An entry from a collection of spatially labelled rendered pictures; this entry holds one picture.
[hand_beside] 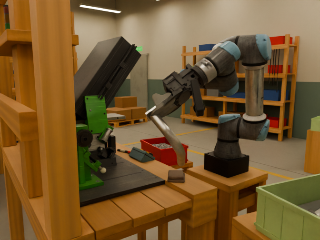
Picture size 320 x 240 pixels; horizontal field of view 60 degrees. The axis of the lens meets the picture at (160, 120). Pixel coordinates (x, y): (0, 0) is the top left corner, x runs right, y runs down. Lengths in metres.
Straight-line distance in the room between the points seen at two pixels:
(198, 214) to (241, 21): 6.75
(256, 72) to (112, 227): 0.92
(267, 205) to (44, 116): 0.82
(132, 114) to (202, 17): 3.41
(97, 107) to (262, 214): 0.98
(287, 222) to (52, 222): 0.76
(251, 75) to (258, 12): 6.11
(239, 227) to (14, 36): 1.12
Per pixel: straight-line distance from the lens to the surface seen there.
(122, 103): 8.15
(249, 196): 1.62
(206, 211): 1.27
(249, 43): 1.34
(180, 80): 0.89
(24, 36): 1.13
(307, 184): 1.35
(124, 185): 1.27
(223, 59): 0.94
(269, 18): 7.28
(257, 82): 1.40
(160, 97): 0.87
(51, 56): 0.83
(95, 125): 1.55
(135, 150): 1.65
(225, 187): 1.45
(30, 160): 1.25
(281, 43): 6.40
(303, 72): 6.79
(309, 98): 6.74
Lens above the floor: 1.38
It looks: 9 degrees down
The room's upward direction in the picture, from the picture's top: straight up
